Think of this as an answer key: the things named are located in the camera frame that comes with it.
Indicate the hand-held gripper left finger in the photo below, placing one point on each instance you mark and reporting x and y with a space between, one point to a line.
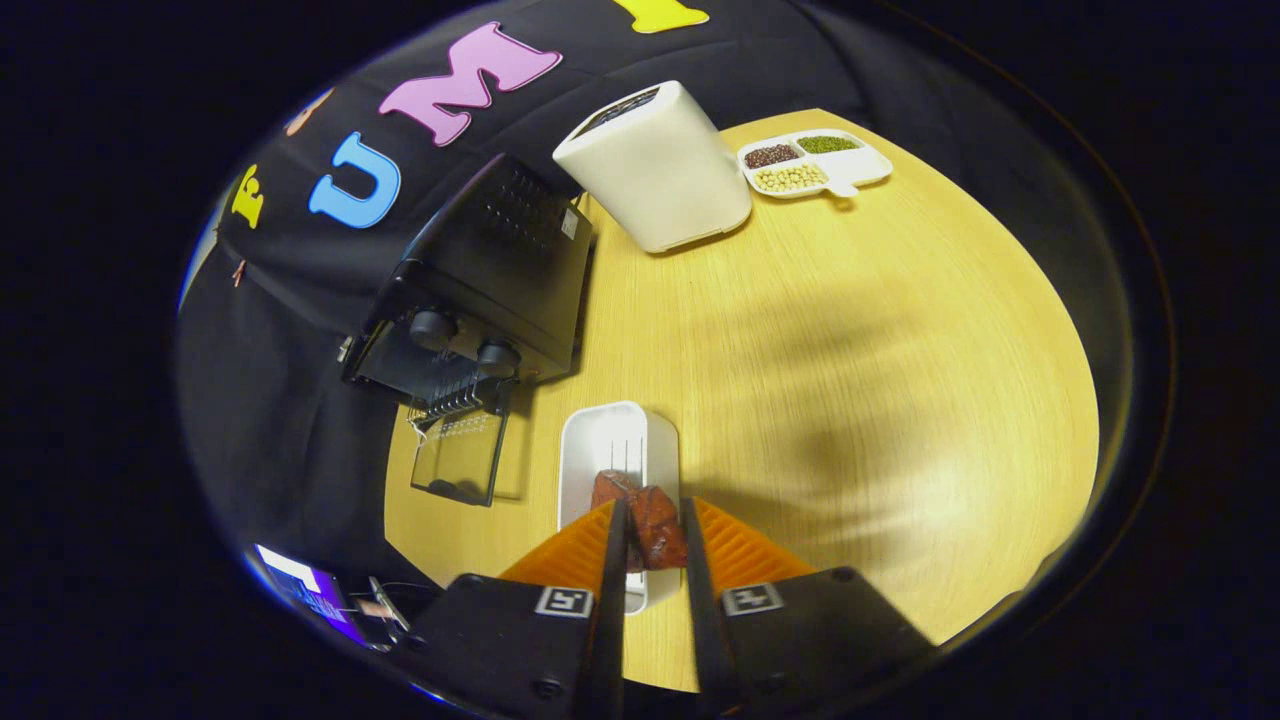
606 620

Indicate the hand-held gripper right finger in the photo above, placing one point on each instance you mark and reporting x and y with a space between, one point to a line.
708 630

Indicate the white rectangular tray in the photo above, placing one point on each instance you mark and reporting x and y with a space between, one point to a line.
615 440

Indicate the black toaster oven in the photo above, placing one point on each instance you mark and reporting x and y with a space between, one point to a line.
500 270

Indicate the brown chicken drumstick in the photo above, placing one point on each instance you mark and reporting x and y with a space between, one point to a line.
655 525

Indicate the white divided bean dish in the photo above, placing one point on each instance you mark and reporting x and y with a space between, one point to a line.
855 170

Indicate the glowing device screen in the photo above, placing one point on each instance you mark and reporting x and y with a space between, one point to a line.
305 585

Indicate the white pop-up toaster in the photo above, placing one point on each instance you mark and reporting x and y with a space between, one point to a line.
665 180

